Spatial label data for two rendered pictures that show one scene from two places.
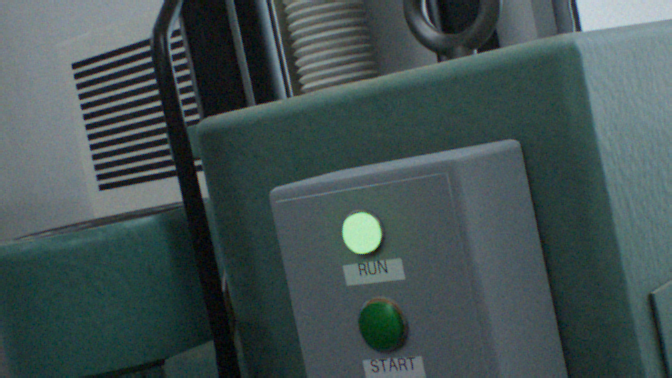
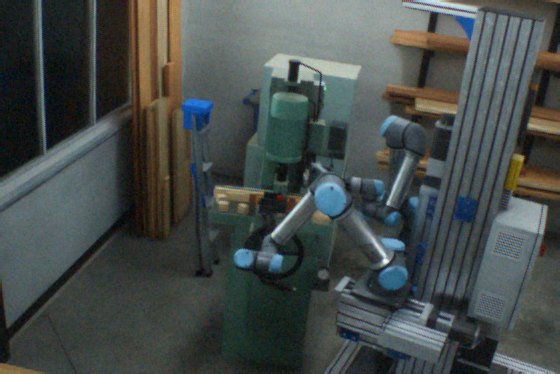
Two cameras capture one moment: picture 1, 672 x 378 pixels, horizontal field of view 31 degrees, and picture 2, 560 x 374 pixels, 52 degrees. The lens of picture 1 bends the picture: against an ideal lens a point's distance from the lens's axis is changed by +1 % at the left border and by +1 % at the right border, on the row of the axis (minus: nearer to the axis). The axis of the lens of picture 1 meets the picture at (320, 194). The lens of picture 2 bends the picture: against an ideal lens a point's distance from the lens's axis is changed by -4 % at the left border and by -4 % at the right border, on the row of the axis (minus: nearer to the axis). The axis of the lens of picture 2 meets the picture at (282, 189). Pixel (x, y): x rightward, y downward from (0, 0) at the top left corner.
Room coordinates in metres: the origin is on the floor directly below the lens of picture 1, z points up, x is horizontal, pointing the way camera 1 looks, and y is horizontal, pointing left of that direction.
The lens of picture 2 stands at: (2.48, 2.41, 2.20)
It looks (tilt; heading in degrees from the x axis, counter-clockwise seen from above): 23 degrees down; 234
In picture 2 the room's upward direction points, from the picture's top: 7 degrees clockwise
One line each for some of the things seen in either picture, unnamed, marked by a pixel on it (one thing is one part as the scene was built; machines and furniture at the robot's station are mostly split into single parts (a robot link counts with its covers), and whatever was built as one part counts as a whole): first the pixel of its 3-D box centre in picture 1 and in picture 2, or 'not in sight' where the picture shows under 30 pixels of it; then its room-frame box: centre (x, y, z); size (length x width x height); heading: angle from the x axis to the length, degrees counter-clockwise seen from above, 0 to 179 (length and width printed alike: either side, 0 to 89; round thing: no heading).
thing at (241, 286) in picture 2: not in sight; (269, 282); (0.77, 0.04, 0.36); 0.58 x 0.45 x 0.71; 54
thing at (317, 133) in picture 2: not in sight; (315, 135); (0.59, 0.06, 1.23); 0.09 x 0.08 x 0.15; 54
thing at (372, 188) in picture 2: not in sight; (370, 188); (0.60, 0.54, 1.13); 0.11 x 0.08 x 0.09; 144
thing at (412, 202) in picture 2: not in sight; (416, 213); (0.34, 0.62, 0.98); 0.13 x 0.12 x 0.14; 99
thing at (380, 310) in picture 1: (380, 325); not in sight; (0.51, -0.01, 1.42); 0.02 x 0.01 x 0.02; 54
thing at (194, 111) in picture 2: not in sight; (201, 189); (0.79, -0.80, 0.58); 0.27 x 0.25 x 1.16; 136
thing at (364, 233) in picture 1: (361, 233); not in sight; (0.51, -0.01, 1.46); 0.02 x 0.01 x 0.02; 54
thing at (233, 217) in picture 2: not in sight; (270, 218); (0.93, 0.21, 0.87); 0.61 x 0.30 x 0.06; 144
